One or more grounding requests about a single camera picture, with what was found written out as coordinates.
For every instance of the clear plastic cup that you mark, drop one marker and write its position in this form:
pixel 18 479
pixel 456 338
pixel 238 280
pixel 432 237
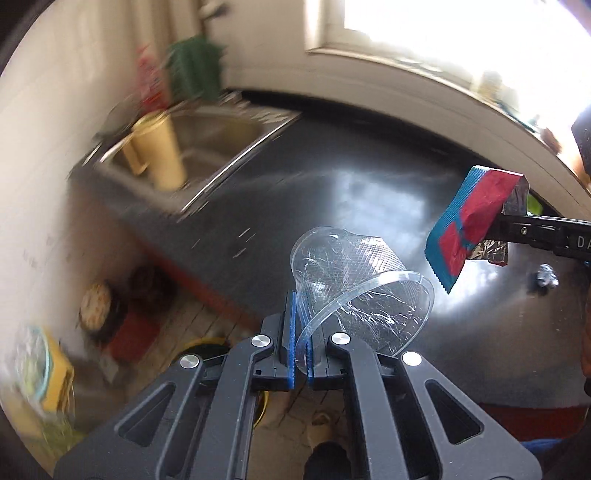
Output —
pixel 351 277

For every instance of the silver foil ball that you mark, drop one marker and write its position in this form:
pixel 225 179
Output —
pixel 547 276

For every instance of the person's leg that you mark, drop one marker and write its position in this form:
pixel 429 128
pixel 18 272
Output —
pixel 328 461

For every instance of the green cloth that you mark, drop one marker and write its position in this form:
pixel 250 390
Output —
pixel 194 69

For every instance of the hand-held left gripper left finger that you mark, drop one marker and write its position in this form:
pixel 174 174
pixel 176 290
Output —
pixel 292 341

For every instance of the yellow box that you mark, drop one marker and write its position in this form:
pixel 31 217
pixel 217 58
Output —
pixel 51 378

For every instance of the red box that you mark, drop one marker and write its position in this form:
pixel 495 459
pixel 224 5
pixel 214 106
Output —
pixel 134 333

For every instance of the red and blue foil snack bag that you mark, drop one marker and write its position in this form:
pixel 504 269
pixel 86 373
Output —
pixel 466 217

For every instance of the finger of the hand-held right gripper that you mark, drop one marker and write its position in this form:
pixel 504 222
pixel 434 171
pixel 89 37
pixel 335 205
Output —
pixel 531 230

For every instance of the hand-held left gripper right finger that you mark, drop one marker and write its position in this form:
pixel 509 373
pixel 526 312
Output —
pixel 309 369

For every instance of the yellow plastic pitcher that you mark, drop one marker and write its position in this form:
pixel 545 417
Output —
pixel 161 157

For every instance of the green carton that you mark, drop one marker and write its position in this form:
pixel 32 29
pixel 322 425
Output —
pixel 535 204

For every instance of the steel sink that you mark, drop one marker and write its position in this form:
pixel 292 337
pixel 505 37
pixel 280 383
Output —
pixel 207 134

